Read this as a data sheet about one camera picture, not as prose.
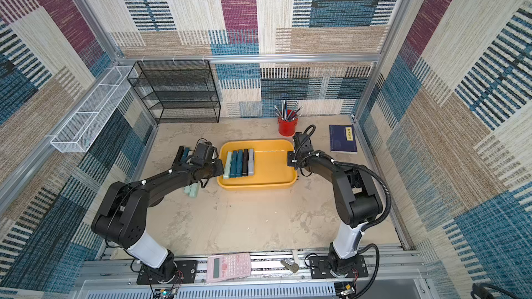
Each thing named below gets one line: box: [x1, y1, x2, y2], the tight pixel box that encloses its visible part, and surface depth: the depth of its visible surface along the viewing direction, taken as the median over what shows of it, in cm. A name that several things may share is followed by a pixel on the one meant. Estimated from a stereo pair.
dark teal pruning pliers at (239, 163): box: [236, 149, 244, 178], surface depth 101 cm
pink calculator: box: [206, 252, 252, 284], surface depth 75 cm
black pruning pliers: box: [242, 148, 250, 177], surface depth 101 cm
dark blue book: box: [329, 124, 359, 155], surface depth 113 cm
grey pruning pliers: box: [247, 148, 255, 176], surface depth 101 cm
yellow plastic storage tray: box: [216, 139, 298, 191], surface depth 100 cm
